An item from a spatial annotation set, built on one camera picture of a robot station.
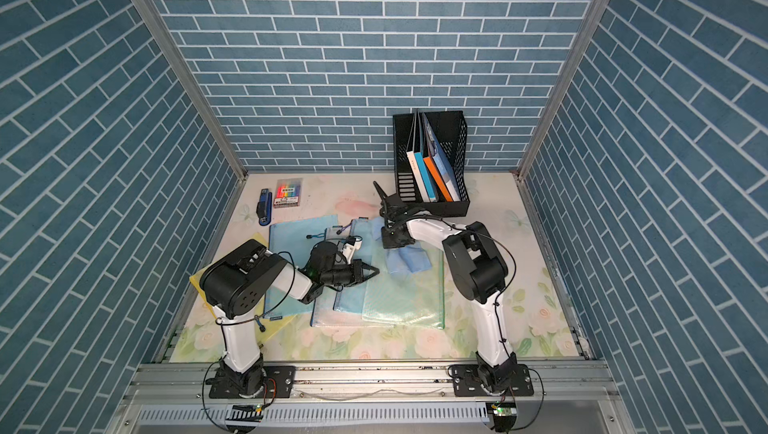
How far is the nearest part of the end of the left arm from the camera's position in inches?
30.9

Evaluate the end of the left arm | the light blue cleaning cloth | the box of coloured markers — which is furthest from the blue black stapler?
the light blue cleaning cloth

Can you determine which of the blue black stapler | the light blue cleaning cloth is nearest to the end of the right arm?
the light blue cleaning cloth

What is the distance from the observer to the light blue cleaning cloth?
93 centimetres

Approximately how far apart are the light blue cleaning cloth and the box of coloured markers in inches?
16.9

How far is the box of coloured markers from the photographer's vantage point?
1.11m

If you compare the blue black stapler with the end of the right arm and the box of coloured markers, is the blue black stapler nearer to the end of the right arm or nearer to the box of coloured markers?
the box of coloured markers

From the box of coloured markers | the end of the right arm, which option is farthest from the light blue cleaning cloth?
the box of coloured markers

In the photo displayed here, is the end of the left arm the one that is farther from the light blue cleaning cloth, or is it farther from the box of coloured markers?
the box of coloured markers

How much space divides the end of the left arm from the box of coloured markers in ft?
1.23

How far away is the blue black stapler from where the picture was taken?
1.04 meters

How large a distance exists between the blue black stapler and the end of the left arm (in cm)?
35
